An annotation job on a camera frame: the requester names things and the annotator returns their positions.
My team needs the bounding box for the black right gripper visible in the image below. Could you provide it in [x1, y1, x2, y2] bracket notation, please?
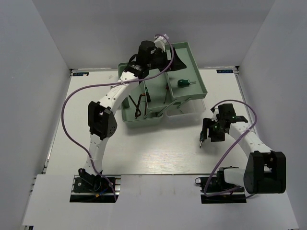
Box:
[200, 117, 226, 142]

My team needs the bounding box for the small dark hex key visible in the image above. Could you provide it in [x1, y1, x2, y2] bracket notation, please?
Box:
[129, 95, 142, 118]

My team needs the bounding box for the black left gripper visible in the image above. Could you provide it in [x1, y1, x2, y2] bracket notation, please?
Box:
[147, 46, 187, 72]

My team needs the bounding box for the black green precision screwdriver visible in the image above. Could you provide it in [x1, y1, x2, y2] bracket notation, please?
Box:
[145, 87, 151, 103]

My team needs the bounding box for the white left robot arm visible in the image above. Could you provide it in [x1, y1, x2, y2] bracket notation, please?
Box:
[78, 40, 187, 191]

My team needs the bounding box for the blue red handled screwdriver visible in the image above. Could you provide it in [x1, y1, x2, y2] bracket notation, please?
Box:
[163, 84, 169, 104]

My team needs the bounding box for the long brown hex key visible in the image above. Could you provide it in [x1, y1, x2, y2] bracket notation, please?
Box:
[134, 93, 147, 119]

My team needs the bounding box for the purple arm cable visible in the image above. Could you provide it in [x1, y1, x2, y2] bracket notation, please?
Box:
[61, 33, 174, 201]
[203, 100, 259, 198]

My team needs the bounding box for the green cantilever toolbox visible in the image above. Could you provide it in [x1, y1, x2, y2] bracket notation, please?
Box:
[121, 42, 208, 128]

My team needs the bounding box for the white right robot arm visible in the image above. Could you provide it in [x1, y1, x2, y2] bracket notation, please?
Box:
[200, 100, 286, 197]

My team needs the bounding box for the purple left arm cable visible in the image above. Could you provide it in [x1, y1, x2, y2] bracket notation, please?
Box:
[61, 33, 174, 201]

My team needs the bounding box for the stubby green screwdriver orange cap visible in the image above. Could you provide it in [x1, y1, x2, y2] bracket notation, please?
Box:
[199, 132, 205, 148]

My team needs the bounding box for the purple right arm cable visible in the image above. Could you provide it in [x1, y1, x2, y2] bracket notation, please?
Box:
[203, 100, 259, 198]

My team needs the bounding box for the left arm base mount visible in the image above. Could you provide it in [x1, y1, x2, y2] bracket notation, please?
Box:
[70, 168, 121, 203]

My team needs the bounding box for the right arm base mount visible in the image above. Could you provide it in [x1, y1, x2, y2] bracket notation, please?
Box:
[195, 168, 247, 204]

